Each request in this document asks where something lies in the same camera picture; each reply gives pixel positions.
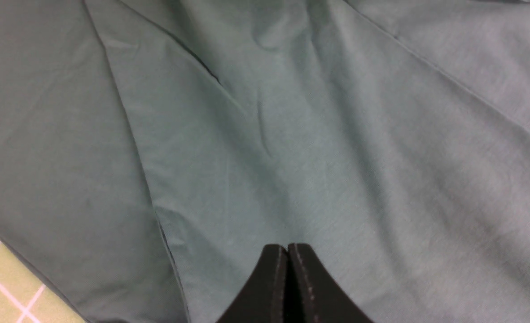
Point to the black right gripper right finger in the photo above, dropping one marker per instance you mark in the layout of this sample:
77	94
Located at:
313	296

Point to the green checkered tablecloth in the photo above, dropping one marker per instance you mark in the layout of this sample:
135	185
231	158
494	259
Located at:
25	299

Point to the green long-sleeve top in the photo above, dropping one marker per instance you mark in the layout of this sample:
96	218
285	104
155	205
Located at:
149	149

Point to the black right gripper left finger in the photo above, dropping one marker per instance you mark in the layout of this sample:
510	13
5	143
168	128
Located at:
262	298

